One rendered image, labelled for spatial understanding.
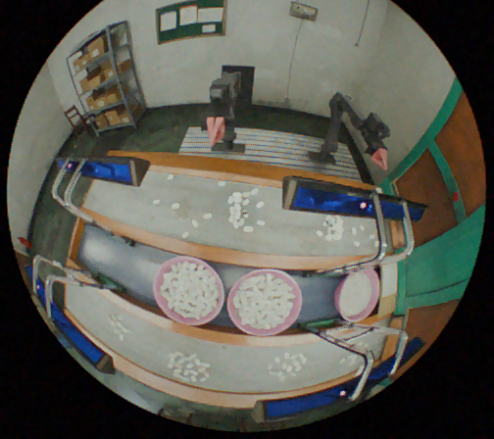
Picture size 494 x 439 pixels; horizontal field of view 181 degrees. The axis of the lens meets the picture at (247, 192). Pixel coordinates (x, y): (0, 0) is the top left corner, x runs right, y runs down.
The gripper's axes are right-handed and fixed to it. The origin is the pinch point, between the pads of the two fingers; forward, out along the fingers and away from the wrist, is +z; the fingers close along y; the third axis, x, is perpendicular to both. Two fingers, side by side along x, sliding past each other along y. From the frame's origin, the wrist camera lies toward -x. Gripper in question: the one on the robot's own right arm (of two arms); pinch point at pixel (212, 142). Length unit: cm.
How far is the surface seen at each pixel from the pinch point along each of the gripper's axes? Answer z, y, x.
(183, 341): 62, -11, 31
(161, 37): -195, -109, -20
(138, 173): 11.0, -17.5, -0.4
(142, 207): 7.2, -36.2, 32.6
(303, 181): 13.4, 20.2, -4.4
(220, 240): 17.9, 1.6, 32.4
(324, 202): 16.0, 26.5, -1.2
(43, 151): -86, -430, 55
